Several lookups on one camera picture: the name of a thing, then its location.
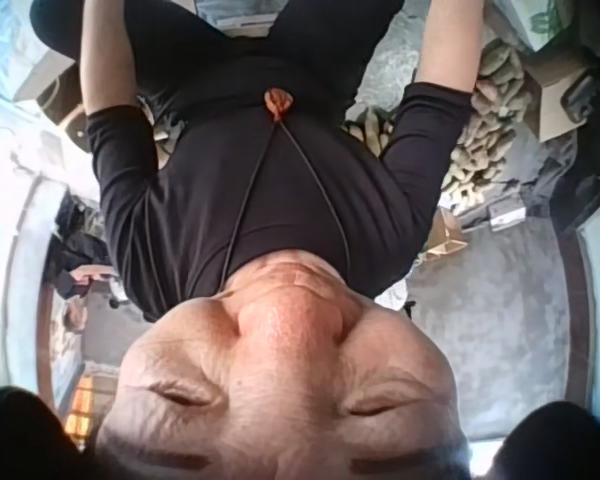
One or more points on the white paper sheet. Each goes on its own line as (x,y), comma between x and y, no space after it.
(392,297)

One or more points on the small heap of tan tubers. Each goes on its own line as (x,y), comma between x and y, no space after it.
(370,135)

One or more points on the small open cardboard box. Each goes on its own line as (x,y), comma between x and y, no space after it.
(445,240)

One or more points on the small white box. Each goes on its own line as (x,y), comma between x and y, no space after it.
(507,215)

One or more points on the large heap of tan tubers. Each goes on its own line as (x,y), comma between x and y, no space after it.
(485,125)

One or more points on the person's legs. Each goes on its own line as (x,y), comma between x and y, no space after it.
(190,35)

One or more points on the brown cardboard box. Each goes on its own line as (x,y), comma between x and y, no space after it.
(555,105)

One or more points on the grey box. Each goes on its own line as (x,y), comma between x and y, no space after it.
(42,75)

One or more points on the black device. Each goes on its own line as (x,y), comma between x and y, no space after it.
(584,97)

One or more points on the green and white carton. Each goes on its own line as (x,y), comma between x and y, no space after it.
(550,22)

